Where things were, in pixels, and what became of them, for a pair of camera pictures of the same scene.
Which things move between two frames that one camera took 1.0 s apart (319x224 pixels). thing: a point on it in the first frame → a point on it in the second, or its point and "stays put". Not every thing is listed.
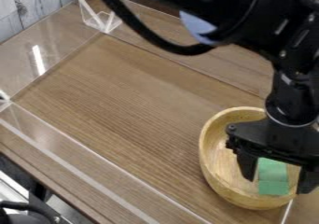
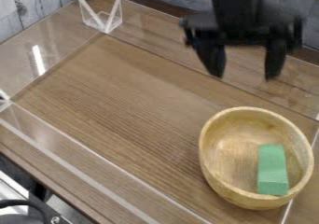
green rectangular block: [273, 177] stays put
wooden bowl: [221, 163] stays put
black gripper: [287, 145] → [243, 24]
